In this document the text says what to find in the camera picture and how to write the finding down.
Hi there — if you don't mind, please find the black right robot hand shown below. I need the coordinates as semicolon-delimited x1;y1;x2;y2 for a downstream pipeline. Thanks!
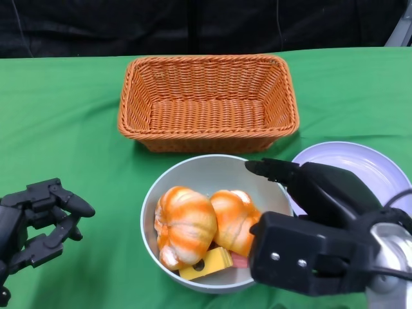
244;157;391;297

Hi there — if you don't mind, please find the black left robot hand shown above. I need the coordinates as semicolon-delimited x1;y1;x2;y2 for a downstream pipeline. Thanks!
0;177;97;303

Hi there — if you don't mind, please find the pink layered cake slice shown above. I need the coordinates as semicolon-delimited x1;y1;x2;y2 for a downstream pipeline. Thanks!
230;252;252;268

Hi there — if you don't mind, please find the orange striped bread roll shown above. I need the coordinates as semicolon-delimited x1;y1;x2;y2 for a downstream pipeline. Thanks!
209;189;262;258
154;185;218;271

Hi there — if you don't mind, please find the yellow cake slice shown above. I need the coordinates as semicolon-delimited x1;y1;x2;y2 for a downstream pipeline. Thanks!
178;247;233;281

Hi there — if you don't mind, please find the pale green bowl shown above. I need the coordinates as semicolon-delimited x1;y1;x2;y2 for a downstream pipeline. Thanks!
140;154;294;294

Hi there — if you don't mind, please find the lavender plate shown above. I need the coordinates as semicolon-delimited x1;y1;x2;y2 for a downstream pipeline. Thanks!
289;141;412;220

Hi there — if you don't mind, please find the orange wicker basket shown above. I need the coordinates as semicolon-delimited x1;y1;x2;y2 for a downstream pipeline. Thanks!
117;54;300;153

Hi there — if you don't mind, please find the green tablecloth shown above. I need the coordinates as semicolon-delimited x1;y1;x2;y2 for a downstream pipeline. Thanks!
0;46;412;309

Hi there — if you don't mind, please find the black backdrop cloth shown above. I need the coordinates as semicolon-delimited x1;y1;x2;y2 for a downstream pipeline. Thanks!
0;0;412;59

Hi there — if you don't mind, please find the grey metal frame leg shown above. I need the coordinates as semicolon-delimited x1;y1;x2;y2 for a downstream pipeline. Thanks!
384;14;412;48

